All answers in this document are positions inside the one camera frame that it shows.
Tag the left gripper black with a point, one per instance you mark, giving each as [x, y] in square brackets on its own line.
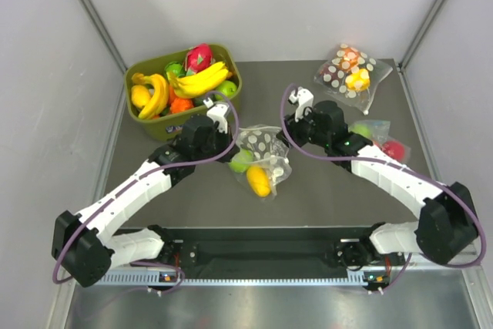
[226, 139]

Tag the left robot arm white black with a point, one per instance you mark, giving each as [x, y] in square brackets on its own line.
[86, 244]

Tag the aluminium frame post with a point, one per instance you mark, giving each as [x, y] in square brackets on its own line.
[103, 33]
[429, 19]

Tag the yellow lemon toy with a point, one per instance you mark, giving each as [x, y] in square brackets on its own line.
[140, 96]

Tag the green apple toy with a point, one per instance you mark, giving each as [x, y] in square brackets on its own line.
[226, 88]
[241, 161]

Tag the yellow banana bunch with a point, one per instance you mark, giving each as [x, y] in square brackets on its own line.
[197, 85]
[159, 89]

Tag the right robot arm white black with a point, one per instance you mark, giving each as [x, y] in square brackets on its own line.
[445, 220]

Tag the pink dragon fruit toy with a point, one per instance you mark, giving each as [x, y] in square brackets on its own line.
[197, 59]

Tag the slotted grey cable duct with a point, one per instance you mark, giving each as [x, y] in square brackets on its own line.
[133, 277]

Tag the yellow banana bunch in bin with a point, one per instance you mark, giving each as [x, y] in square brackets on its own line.
[159, 89]

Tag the polka dot zip bag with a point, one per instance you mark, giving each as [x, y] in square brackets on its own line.
[352, 77]

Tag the left aluminium frame post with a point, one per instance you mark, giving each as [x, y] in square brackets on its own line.
[103, 33]

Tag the yellow mango toy in bag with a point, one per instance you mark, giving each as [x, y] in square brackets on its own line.
[258, 181]

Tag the blue zip bag colourful balls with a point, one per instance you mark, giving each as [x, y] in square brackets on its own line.
[378, 131]

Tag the right aluminium frame post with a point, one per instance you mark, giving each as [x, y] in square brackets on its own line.
[429, 19]

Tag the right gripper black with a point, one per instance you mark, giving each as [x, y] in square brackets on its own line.
[293, 129]

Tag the zip bag with bananas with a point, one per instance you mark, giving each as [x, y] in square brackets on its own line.
[269, 152]

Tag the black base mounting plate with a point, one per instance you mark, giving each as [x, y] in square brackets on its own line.
[292, 252]

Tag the green round fruit toy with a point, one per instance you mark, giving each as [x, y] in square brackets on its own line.
[175, 68]

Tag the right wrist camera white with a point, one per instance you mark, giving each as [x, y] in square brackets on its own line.
[303, 100]

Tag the orange pumpkin toy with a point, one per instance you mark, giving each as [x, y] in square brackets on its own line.
[180, 105]

